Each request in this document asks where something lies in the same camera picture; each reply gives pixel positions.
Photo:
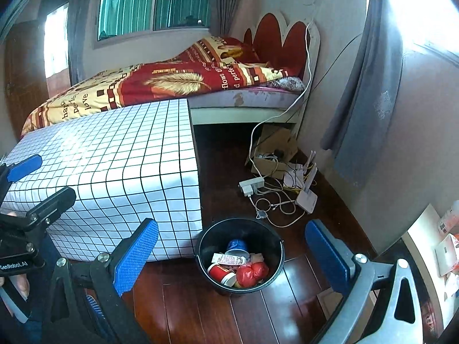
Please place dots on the pale purple mattress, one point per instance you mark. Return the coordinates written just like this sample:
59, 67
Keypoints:
251, 98

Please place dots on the large window green curtain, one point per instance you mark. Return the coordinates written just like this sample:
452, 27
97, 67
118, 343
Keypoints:
125, 10

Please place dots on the white router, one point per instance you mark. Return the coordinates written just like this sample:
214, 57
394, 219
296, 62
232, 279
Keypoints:
306, 200

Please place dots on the brown wooden door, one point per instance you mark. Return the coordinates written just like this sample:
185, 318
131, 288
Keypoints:
25, 79

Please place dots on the white power strip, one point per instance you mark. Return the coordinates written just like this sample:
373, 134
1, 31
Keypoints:
251, 185

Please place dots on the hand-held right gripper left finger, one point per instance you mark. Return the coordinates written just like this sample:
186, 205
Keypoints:
136, 254

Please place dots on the blue paper cup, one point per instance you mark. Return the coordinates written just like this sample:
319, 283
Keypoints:
238, 245

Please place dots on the white printed packet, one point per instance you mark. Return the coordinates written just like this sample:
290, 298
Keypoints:
227, 258

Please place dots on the red plastic bag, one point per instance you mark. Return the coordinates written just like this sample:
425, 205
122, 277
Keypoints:
252, 272

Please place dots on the cream side table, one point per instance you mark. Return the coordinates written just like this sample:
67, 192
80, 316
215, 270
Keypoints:
426, 243

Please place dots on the white bed frame red headboard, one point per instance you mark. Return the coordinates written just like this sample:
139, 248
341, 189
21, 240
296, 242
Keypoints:
272, 39

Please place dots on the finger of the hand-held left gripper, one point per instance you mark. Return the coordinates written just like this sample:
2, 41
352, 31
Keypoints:
25, 166
57, 202

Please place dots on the person's left hand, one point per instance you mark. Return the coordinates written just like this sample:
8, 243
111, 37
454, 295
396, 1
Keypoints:
18, 285

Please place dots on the floral pillow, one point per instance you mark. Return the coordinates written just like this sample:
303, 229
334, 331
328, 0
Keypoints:
288, 84

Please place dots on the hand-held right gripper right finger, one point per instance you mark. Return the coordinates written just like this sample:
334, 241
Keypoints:
326, 254

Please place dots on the grey curtain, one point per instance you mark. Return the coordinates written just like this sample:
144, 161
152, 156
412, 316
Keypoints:
77, 32
222, 3
373, 89

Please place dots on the blue white striped cloth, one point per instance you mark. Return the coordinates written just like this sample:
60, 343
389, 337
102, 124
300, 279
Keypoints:
95, 306

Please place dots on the red patterned paper cup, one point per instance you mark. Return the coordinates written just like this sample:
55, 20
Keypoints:
218, 270

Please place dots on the white checkered tablecloth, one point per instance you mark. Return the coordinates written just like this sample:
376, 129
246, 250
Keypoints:
125, 165

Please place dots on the pink white box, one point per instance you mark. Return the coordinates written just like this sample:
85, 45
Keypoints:
450, 218

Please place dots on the narrow bright window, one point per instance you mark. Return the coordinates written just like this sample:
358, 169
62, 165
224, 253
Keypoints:
57, 39

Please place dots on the white flat box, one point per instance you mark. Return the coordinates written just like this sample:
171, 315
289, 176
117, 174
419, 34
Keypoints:
448, 254

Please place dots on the red yellow printed blanket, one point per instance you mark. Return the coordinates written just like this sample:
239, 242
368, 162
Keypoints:
161, 82

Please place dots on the black trash bin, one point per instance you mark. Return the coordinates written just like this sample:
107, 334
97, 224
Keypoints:
211, 236

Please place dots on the bright side window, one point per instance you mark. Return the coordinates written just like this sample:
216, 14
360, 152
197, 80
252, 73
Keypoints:
430, 14

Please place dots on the brown cardboard piece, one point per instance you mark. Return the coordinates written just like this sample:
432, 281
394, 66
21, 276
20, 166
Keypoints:
276, 139

